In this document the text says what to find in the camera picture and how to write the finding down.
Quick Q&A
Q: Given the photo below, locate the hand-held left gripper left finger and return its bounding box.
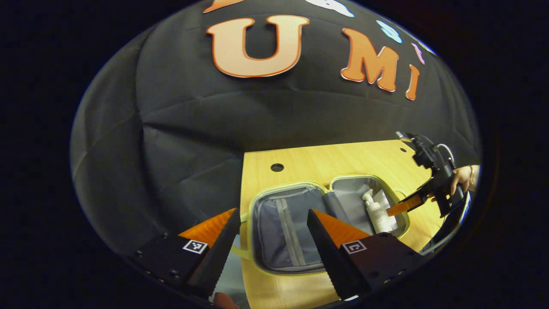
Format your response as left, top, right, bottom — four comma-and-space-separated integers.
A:
135, 208, 241, 300

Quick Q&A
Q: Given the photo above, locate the white pump bottle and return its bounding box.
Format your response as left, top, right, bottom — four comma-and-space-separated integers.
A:
362, 189, 393, 233

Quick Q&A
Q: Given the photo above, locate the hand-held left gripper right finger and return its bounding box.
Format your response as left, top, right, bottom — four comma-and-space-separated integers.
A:
307, 209, 423, 301

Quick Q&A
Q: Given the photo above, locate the cream yellow suitcase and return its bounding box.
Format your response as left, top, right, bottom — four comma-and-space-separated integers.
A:
232, 174, 410, 276

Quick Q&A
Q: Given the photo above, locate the black backdrop cloth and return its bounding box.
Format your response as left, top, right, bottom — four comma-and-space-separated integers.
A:
70, 0, 481, 258

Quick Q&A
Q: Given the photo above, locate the thin grey cable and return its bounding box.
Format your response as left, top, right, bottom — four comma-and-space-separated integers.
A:
437, 143, 456, 166

